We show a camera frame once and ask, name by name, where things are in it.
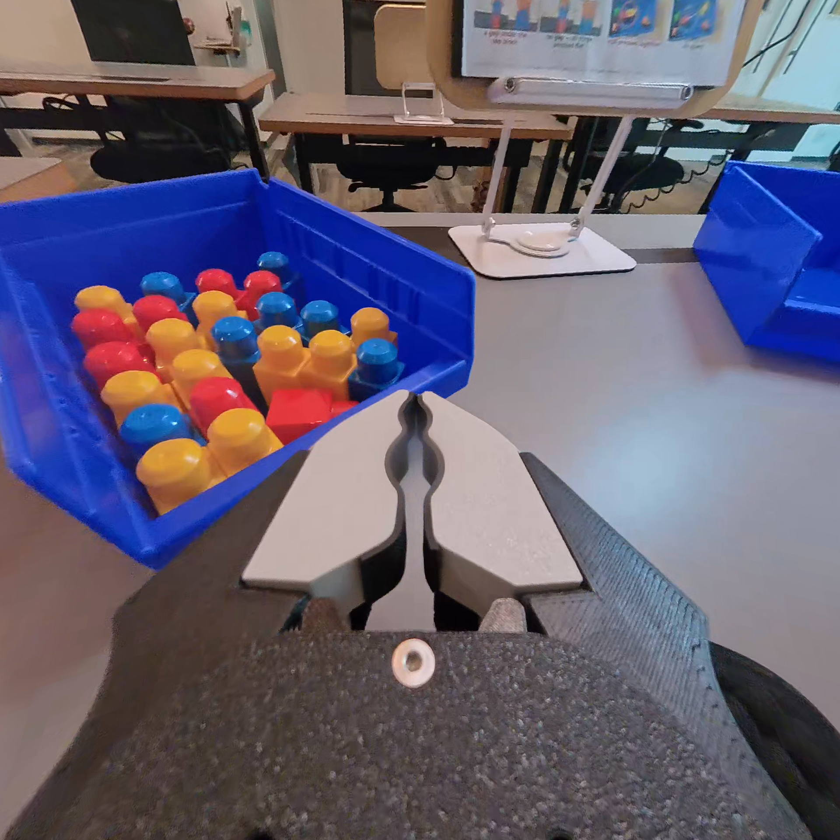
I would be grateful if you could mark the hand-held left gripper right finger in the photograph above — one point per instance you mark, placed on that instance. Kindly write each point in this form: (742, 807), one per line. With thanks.
(499, 518)

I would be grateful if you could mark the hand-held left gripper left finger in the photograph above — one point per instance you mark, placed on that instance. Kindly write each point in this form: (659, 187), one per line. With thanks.
(328, 512)

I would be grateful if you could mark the pile of mega blocks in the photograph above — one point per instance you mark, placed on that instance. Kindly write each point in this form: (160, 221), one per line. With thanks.
(216, 367)

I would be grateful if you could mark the blue plastic bin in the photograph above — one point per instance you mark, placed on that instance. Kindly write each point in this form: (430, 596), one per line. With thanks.
(367, 275)
(754, 275)

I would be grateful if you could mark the white tablet stand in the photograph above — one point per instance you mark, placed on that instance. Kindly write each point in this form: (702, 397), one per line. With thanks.
(590, 256)

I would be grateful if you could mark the black office chair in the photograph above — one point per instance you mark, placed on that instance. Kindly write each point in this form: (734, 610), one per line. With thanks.
(164, 151)
(630, 170)
(394, 164)

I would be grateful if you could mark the wooden desk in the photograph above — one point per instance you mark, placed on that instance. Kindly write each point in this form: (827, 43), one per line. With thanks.
(774, 115)
(328, 115)
(131, 82)

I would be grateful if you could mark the clear acrylic stand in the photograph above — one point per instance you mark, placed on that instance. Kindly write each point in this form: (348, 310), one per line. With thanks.
(420, 111)

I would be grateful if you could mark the grey wood-edged table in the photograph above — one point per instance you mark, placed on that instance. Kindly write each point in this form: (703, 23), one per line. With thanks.
(33, 180)

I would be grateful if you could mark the light wooden panel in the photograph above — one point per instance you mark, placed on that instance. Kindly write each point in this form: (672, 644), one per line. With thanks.
(400, 39)

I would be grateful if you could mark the dark wall panel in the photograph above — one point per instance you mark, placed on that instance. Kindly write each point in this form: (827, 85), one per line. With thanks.
(358, 52)

